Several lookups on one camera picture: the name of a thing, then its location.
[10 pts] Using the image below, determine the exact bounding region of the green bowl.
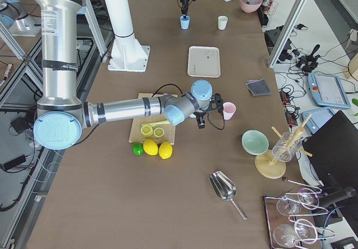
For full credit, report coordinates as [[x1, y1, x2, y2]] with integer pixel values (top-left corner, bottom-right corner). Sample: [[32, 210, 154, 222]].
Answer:
[[242, 130, 269, 156]]

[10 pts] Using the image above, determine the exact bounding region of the steel ice scoop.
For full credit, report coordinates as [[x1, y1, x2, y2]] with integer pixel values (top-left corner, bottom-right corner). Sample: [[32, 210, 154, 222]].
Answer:
[[209, 171, 248, 220]]

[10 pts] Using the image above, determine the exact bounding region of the grey folded cloth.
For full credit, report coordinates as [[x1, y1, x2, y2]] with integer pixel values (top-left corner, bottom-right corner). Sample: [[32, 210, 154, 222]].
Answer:
[[246, 78, 271, 96]]

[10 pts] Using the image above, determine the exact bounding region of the wine glass upper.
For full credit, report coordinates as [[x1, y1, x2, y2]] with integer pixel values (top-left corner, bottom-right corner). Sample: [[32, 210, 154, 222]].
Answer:
[[276, 187, 319, 216]]

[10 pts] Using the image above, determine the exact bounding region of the yellow plastic knife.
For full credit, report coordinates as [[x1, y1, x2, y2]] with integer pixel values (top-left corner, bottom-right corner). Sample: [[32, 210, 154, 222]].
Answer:
[[142, 120, 170, 127]]

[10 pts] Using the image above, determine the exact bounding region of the black monitor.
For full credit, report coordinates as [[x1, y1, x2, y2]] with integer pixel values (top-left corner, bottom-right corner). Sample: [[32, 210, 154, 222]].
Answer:
[[303, 111, 357, 189]]

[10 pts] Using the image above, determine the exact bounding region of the green lime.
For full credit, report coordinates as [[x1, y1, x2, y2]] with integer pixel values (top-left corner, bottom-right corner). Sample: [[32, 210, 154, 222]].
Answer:
[[132, 143, 144, 156]]

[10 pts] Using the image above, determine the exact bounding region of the wooden cutting board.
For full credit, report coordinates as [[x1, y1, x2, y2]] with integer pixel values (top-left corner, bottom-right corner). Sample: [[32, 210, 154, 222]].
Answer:
[[129, 93, 176, 145]]

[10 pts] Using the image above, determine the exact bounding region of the cream rabbit tray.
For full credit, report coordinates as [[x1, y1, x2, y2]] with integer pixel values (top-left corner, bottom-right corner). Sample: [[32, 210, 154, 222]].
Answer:
[[187, 46, 221, 78]]

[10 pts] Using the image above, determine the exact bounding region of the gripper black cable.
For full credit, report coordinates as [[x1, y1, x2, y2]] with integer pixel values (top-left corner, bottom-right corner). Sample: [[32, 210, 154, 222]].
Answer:
[[150, 83, 226, 130]]

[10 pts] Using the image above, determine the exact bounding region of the clear textured glass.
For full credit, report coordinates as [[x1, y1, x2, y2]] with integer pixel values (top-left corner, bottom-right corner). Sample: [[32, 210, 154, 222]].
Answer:
[[272, 132, 303, 162]]

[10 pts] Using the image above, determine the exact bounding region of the lemon half slice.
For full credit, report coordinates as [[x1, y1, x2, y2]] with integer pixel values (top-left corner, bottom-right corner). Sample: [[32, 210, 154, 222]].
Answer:
[[140, 124, 154, 137], [153, 127, 165, 138]]

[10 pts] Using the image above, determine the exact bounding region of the pink plastic cup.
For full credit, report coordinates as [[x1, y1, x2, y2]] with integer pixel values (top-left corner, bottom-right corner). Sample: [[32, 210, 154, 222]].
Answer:
[[223, 102, 237, 120]]

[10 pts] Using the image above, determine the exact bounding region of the yellow lemon middle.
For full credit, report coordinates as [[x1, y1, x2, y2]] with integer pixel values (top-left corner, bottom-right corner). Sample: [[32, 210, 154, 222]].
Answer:
[[143, 139, 158, 156]]

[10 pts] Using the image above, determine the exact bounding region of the yellow lemon outer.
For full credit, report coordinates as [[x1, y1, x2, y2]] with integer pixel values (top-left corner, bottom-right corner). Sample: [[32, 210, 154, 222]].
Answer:
[[158, 142, 173, 159]]

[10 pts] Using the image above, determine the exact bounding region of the yellow lemon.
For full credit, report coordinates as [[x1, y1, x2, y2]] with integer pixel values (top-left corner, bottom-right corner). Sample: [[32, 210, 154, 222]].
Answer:
[[143, 139, 158, 156], [158, 142, 173, 159]]

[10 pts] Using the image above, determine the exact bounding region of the wine glass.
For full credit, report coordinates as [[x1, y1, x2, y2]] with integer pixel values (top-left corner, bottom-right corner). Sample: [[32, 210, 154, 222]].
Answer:
[[273, 219, 318, 248], [276, 187, 319, 216]]

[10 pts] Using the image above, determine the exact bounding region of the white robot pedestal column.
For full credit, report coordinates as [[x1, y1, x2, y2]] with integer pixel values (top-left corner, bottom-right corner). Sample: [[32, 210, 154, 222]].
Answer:
[[105, 0, 150, 73]]

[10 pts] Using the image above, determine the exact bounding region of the blue teach pendant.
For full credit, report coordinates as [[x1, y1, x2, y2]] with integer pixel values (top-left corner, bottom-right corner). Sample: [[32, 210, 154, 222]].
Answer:
[[307, 73, 351, 109], [302, 106, 335, 134]]

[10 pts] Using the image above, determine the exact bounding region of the black tray with glasses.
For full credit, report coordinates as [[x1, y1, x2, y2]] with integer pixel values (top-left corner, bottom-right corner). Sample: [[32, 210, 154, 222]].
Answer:
[[263, 196, 335, 248]]

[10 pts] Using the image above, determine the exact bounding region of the wine glass lower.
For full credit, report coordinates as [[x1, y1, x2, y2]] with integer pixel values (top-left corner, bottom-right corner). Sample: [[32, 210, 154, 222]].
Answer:
[[273, 219, 318, 248]]

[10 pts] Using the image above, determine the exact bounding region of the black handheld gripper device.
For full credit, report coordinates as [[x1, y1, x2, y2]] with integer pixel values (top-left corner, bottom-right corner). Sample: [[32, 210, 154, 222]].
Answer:
[[296, 44, 321, 73]]

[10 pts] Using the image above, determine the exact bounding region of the pink bowl with ice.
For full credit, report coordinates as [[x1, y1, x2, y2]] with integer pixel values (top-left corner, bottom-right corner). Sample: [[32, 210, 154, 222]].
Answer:
[[239, 0, 263, 13]]

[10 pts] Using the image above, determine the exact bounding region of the cream plastic cup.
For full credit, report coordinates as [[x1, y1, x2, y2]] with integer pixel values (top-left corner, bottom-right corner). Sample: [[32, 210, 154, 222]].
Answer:
[[218, 16, 228, 30]]

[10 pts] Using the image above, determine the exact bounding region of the aluminium frame post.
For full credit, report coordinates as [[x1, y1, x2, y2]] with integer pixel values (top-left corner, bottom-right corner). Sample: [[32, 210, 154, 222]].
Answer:
[[267, 0, 307, 69]]

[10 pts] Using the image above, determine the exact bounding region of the wooden cup tree stand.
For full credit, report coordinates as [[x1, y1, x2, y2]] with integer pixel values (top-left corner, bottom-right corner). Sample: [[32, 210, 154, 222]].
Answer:
[[255, 114, 313, 179]]

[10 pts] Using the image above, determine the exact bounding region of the blue plastic cup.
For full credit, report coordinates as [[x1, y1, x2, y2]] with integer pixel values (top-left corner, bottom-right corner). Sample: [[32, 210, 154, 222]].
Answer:
[[180, 15, 190, 30]]

